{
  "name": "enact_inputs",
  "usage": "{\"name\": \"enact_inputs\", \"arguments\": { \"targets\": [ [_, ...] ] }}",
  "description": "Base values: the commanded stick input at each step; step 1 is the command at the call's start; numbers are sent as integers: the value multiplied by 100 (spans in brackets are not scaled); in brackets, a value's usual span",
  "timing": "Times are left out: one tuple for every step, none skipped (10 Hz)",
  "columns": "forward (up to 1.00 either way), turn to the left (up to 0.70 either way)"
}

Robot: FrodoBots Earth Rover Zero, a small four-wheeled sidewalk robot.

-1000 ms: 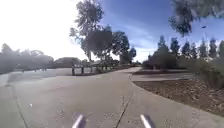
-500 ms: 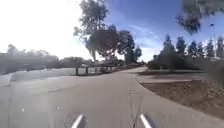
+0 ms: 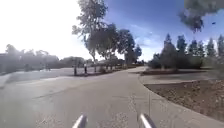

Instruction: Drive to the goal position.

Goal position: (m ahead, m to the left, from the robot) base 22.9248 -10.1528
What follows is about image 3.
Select group of tall trees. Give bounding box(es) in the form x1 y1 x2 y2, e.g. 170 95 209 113
71 0 144 73

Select grey concrete path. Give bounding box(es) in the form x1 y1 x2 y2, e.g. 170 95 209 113
0 65 224 128

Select robot's own part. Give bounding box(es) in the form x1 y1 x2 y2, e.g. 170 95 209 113
139 113 158 128
71 114 88 128

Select row of conifer trees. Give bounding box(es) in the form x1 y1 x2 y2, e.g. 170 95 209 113
148 33 224 70

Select grey asphalt road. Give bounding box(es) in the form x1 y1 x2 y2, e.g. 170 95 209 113
0 67 114 84

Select brown mulch bed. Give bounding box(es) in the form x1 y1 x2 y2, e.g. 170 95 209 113
139 68 224 123

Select overhanging tree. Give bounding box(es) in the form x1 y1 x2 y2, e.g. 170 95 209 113
178 0 224 34

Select bushes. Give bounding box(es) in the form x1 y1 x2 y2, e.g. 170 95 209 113
199 54 224 79

